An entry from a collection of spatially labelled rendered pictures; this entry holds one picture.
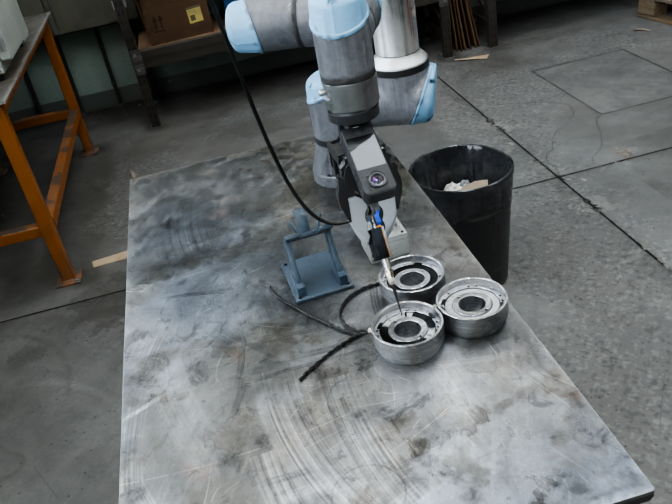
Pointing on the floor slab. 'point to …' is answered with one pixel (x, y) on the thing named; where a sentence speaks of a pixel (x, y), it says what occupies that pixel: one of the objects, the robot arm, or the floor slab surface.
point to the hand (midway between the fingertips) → (376, 236)
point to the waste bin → (472, 199)
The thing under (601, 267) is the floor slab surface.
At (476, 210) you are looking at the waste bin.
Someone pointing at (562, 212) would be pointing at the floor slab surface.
